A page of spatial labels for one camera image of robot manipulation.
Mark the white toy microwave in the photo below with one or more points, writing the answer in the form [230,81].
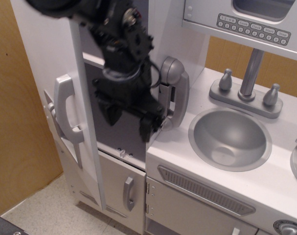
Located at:
[268,25]

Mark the silver toy wall phone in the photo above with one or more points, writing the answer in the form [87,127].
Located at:
[173,92]

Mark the silver round sink bowl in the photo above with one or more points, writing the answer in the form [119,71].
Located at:
[230,140]

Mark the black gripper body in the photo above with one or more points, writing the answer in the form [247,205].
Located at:
[130,92]

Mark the silver oven knob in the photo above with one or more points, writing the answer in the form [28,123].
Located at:
[285,227]

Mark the white oven door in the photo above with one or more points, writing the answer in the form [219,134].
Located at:
[171,212]

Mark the wooden side board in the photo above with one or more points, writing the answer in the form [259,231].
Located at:
[28,156]

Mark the silver vent panel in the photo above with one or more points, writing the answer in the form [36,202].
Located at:
[205,192]

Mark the white fridge door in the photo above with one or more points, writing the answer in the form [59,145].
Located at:
[114,173]
[53,48]

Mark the silver fridge handle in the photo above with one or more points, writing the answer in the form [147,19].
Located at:
[63,89]
[128,202]

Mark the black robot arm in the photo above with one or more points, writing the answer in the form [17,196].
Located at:
[117,29]

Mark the silver faucet with knobs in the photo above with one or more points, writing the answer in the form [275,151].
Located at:
[244,95]

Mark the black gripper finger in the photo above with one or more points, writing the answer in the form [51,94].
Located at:
[149,124]
[110,112]

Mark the black case corner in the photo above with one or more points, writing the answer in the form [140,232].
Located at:
[7,228]

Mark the white toy kitchen cabinet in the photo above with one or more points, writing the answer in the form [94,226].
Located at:
[271,188]

